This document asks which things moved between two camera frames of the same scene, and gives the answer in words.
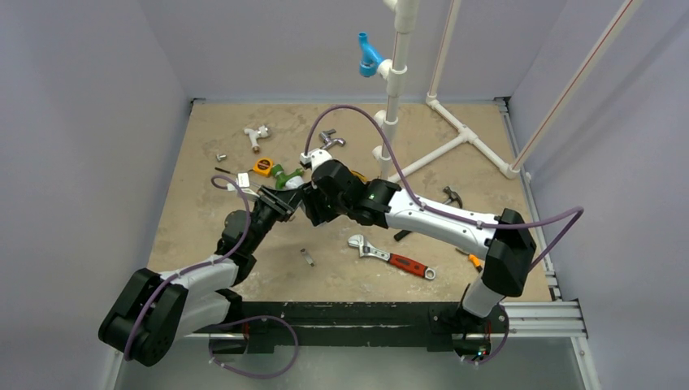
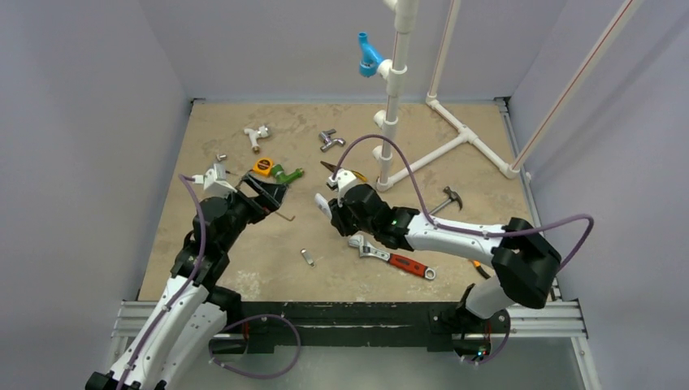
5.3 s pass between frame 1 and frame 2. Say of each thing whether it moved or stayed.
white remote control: moved
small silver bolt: stayed
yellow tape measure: stayed
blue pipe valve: stayed
